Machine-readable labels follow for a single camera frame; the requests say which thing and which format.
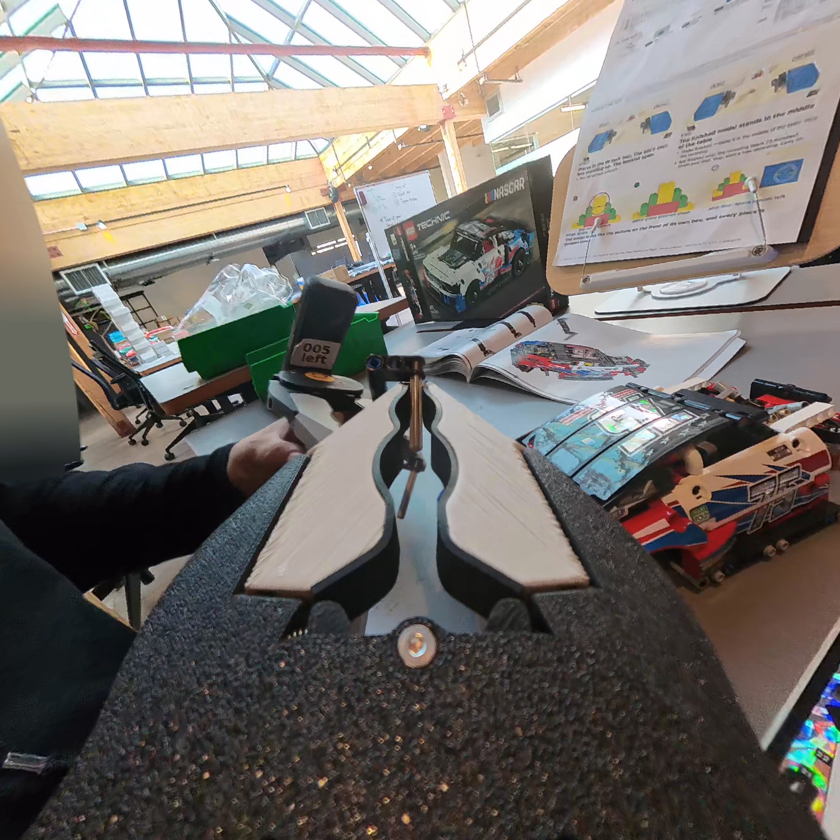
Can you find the red ceiling pipe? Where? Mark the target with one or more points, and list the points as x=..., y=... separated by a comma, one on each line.
x=197, y=47

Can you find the silver air duct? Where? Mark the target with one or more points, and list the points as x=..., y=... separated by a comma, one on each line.
x=197, y=253

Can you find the black toy car set box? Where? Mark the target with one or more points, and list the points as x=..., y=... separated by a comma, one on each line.
x=472, y=262

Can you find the black toy brick beam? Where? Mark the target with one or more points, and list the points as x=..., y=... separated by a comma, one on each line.
x=394, y=366

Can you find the whiteboard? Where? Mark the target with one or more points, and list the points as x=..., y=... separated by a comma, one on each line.
x=400, y=210

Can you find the large green plastic bin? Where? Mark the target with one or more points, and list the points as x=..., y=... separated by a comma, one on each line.
x=223, y=348

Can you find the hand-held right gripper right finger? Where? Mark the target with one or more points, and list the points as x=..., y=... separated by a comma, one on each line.
x=505, y=518

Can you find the red white blue toy car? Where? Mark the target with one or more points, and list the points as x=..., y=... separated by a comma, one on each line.
x=722, y=472

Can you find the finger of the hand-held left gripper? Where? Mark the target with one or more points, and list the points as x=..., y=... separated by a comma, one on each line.
x=313, y=426

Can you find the holographic sticker sheet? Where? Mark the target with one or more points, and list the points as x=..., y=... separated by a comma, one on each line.
x=820, y=741

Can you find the stack of white boxes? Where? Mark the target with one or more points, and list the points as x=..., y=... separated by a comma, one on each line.
x=131, y=328

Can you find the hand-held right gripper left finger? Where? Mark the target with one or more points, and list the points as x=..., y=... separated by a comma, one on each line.
x=328, y=512

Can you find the wooden document stand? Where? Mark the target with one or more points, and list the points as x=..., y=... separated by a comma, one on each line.
x=564, y=216

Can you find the instruction booklet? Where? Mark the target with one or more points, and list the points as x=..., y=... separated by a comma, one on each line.
x=623, y=354

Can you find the black office chair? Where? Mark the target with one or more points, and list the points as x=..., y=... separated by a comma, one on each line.
x=124, y=387

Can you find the person's left forearm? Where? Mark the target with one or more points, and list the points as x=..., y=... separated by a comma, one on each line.
x=118, y=512

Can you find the clear plastic bag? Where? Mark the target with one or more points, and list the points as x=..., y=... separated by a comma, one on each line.
x=243, y=292

